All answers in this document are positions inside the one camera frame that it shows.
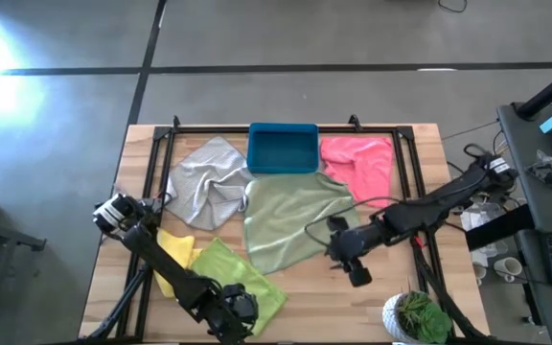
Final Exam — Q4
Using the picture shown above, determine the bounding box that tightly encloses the lime green microfiber towel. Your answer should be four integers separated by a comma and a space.
189, 237, 288, 336

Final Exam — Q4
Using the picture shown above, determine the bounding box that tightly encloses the sage green microfiber towel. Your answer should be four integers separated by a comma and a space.
242, 172, 361, 276

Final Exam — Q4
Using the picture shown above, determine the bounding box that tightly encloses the yellow microfiber towel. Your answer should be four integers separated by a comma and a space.
153, 228, 203, 299

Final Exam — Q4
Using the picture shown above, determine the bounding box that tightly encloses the pink microfiber towel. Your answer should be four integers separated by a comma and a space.
320, 136, 395, 209

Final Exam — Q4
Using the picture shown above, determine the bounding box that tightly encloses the grey microfiber towel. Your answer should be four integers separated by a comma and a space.
165, 135, 256, 232

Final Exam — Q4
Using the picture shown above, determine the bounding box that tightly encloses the succulent in white pot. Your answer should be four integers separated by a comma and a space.
381, 289, 453, 345

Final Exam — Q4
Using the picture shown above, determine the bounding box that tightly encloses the white mug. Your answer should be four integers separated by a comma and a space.
471, 262, 488, 288
493, 256, 524, 284

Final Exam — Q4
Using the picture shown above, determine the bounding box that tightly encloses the clear plastic bag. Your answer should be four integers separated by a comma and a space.
460, 200, 510, 258

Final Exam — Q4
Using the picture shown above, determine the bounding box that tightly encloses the black desk support bar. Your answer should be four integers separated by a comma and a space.
465, 204, 536, 251

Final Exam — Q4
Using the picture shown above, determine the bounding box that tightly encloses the blue plastic bin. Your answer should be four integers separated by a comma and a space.
246, 122, 320, 174

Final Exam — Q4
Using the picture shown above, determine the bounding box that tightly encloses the dark grey desk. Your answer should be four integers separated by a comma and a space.
495, 100, 552, 345

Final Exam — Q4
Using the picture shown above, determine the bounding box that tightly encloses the black monitor pole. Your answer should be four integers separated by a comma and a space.
515, 59, 552, 121

